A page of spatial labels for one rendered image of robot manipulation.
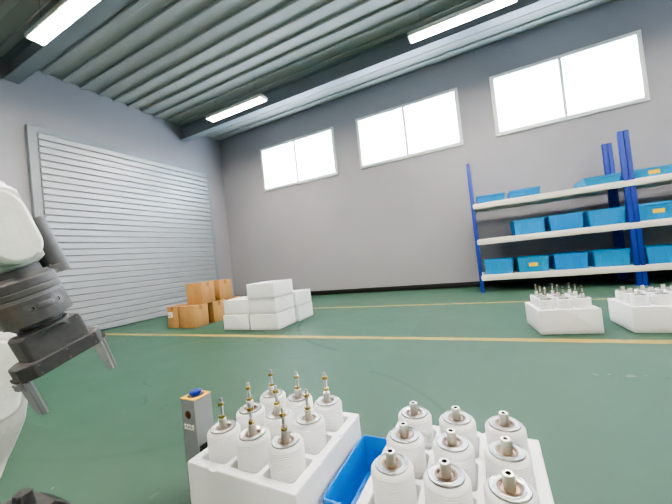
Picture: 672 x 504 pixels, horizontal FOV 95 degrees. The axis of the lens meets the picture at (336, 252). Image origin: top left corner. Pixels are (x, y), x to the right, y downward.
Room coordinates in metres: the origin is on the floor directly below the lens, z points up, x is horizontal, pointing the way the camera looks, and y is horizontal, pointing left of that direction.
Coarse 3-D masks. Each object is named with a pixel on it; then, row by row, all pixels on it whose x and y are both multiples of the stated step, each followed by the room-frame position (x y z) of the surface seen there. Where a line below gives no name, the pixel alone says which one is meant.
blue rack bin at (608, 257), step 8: (608, 248) 4.35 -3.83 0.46; (616, 248) 4.23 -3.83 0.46; (624, 248) 4.01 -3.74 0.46; (592, 256) 4.09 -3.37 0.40; (600, 256) 4.01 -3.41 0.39; (608, 256) 3.97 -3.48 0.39; (616, 256) 3.94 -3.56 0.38; (624, 256) 3.91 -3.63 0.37; (592, 264) 4.14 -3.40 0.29; (600, 264) 4.02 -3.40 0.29; (608, 264) 3.98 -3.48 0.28; (616, 264) 3.95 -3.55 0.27; (624, 264) 3.92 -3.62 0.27
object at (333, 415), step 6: (318, 408) 1.02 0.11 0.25; (324, 408) 1.02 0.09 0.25; (330, 408) 1.01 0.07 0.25; (336, 408) 1.02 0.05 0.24; (324, 414) 1.01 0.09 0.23; (330, 414) 1.01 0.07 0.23; (336, 414) 1.02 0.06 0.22; (342, 414) 1.05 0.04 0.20; (330, 420) 1.01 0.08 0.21; (336, 420) 1.02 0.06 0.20; (342, 420) 1.05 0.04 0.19; (330, 426) 1.01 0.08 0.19; (336, 426) 1.02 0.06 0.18
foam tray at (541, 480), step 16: (384, 448) 0.89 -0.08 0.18; (480, 448) 0.84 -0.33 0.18; (528, 448) 0.83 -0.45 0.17; (480, 464) 0.78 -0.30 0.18; (544, 464) 0.76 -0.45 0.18; (368, 480) 0.77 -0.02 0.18; (416, 480) 0.75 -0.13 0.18; (480, 480) 0.73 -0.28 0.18; (544, 480) 0.71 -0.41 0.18; (368, 496) 0.72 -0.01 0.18; (480, 496) 0.68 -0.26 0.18; (544, 496) 0.67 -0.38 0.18
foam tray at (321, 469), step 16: (352, 416) 1.08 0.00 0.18; (336, 432) 0.99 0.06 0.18; (352, 432) 1.03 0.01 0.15; (336, 448) 0.93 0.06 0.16; (352, 448) 1.02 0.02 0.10; (192, 464) 0.91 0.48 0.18; (208, 464) 0.90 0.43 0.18; (224, 464) 0.89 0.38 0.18; (320, 464) 0.85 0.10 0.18; (336, 464) 0.93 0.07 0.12; (192, 480) 0.92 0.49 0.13; (208, 480) 0.88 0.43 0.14; (224, 480) 0.85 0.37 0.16; (240, 480) 0.83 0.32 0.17; (256, 480) 0.81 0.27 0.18; (272, 480) 0.80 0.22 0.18; (304, 480) 0.79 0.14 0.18; (320, 480) 0.84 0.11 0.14; (192, 496) 0.92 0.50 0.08; (208, 496) 0.89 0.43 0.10; (224, 496) 0.86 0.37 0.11; (240, 496) 0.83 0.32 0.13; (256, 496) 0.80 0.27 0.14; (272, 496) 0.78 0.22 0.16; (288, 496) 0.76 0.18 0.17; (304, 496) 0.78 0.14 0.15; (320, 496) 0.84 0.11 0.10
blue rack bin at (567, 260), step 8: (552, 256) 4.27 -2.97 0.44; (560, 256) 4.17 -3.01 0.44; (568, 256) 4.14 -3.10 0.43; (576, 256) 4.10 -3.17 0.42; (584, 256) 4.07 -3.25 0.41; (552, 264) 4.38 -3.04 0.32; (560, 264) 4.18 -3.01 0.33; (568, 264) 4.15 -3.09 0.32; (576, 264) 4.11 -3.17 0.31; (584, 264) 4.08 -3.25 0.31
